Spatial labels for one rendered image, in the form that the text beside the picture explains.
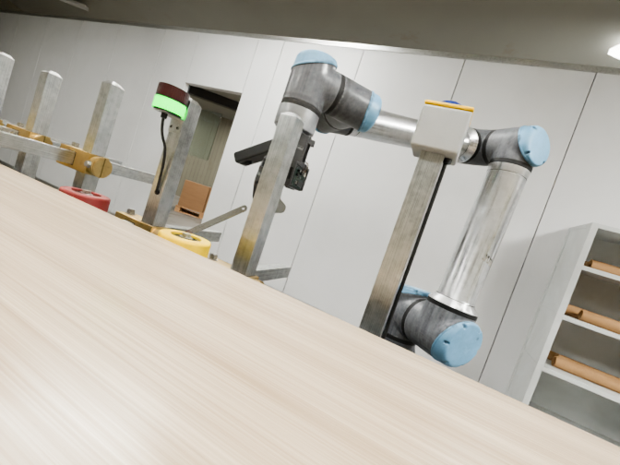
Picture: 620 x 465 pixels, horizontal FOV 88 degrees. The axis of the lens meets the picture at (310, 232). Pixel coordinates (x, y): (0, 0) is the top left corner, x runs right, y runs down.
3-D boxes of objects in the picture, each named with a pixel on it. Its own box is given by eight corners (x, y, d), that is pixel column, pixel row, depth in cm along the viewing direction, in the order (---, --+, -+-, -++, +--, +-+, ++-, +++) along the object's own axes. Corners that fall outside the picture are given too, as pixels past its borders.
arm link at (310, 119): (272, 99, 67) (292, 117, 76) (265, 121, 67) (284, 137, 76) (310, 106, 64) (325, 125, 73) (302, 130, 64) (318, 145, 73)
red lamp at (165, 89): (172, 103, 68) (174, 94, 68) (193, 109, 66) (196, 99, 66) (149, 90, 63) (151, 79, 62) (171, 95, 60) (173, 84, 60)
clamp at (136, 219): (129, 232, 76) (135, 213, 76) (170, 252, 71) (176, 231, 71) (106, 232, 71) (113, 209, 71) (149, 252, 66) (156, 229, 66)
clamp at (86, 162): (77, 167, 85) (83, 149, 85) (112, 181, 80) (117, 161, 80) (53, 160, 79) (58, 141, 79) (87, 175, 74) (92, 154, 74)
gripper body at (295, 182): (287, 187, 65) (306, 131, 65) (253, 176, 69) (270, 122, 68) (302, 194, 73) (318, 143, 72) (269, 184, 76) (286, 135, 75)
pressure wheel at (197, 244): (139, 288, 53) (160, 221, 52) (189, 296, 56) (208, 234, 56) (136, 308, 46) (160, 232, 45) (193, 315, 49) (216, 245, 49)
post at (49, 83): (10, 237, 92) (55, 74, 89) (17, 242, 90) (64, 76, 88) (-6, 237, 88) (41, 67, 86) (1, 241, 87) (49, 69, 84)
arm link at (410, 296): (399, 325, 126) (414, 282, 125) (430, 347, 110) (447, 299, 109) (368, 318, 119) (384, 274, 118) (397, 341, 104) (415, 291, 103)
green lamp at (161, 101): (168, 115, 68) (172, 105, 68) (189, 121, 66) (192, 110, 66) (145, 102, 63) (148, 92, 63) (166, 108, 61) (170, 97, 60)
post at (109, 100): (63, 266, 83) (116, 85, 80) (71, 270, 81) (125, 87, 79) (48, 266, 79) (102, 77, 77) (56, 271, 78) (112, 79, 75)
